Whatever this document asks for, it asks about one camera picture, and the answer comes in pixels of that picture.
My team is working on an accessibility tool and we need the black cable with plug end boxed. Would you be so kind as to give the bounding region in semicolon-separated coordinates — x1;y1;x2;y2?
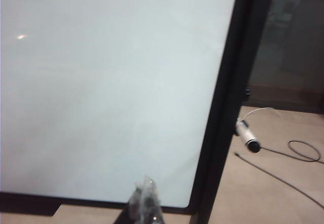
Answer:
234;152;324;209

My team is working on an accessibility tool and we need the white marker pen black cap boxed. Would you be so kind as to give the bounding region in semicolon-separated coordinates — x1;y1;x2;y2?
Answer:
235;119;261;155

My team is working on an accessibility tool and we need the taped black right gripper right finger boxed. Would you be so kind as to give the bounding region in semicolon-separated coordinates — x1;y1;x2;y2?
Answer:
140;174;165;224

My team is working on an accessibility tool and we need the black cable with ferrite bead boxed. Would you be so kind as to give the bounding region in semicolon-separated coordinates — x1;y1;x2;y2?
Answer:
260;139;324;164

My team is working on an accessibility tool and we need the thin white cable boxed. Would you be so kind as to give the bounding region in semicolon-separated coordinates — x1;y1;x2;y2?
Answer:
242;107;277;121

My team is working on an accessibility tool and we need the black framed whiteboard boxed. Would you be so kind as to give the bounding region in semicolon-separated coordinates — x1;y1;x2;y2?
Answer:
0;0;258;224

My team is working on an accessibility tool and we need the dark framed glass partition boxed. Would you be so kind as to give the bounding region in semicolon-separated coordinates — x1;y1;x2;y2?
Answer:
249;0;324;115

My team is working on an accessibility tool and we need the taped black right gripper left finger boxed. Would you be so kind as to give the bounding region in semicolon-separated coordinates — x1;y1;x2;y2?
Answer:
115;180;145;224

